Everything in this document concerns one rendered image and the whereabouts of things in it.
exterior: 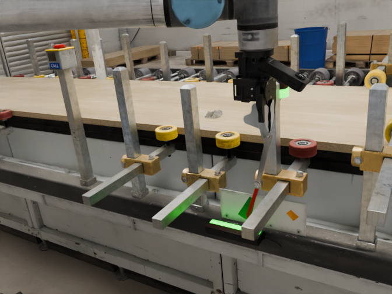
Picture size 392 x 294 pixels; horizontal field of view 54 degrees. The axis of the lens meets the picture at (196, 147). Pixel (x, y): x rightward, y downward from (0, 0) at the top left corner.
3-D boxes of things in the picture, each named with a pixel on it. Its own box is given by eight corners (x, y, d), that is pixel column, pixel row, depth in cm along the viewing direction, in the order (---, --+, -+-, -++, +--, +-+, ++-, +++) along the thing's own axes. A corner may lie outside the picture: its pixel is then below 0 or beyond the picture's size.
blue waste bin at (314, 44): (322, 74, 620) (323, 28, 594) (288, 73, 653) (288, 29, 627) (333, 67, 664) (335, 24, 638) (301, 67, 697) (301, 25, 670)
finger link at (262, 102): (262, 118, 93) (262, 83, 90) (269, 119, 92) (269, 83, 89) (255, 123, 89) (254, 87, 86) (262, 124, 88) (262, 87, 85)
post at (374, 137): (371, 269, 99) (387, 86, 81) (356, 265, 100) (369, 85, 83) (373, 261, 101) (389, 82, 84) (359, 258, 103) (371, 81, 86)
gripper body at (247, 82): (246, 95, 97) (244, 46, 93) (279, 97, 93) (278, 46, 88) (233, 103, 91) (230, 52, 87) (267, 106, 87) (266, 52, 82)
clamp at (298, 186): (302, 198, 101) (302, 180, 99) (254, 189, 108) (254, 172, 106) (308, 188, 105) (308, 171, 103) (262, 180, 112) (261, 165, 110)
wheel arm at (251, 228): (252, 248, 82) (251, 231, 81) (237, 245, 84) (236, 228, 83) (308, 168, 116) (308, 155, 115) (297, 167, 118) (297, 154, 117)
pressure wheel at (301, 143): (312, 183, 112) (312, 147, 108) (285, 179, 117) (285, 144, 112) (319, 172, 119) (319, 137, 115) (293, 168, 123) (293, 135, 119)
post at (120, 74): (142, 203, 136) (119, 67, 118) (134, 202, 137) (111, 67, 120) (148, 199, 138) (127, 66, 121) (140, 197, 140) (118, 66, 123)
